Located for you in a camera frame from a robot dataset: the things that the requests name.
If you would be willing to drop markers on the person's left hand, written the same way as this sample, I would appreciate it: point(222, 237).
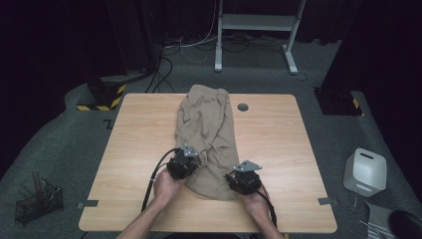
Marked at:
point(166, 189)

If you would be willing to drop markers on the black yellow striped base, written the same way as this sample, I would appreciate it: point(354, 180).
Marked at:
point(106, 96)

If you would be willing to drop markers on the white metal stand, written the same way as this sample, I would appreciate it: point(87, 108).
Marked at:
point(255, 22)

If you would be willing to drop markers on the grey table grommet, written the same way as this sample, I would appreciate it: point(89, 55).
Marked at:
point(243, 107)

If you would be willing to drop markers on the grey striped sheet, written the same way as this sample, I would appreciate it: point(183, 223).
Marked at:
point(376, 219)

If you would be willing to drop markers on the grey tape strip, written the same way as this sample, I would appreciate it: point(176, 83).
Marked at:
point(326, 201)
point(89, 203)

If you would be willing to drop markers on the person's right hand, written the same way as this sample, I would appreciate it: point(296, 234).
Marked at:
point(255, 205)

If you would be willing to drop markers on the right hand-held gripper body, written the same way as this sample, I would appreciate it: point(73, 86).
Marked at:
point(247, 182)

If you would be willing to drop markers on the white box appliance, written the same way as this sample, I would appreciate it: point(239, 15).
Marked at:
point(365, 172)

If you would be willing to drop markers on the black base with yellow mark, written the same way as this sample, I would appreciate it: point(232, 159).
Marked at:
point(335, 103)

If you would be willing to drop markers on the black round object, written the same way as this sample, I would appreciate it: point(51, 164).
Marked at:
point(406, 225)

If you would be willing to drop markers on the brown wooden sticks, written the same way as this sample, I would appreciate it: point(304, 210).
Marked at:
point(36, 182)

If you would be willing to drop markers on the khaki shorts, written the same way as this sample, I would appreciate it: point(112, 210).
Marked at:
point(205, 122)

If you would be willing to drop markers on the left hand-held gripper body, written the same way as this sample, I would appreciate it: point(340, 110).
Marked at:
point(180, 166)

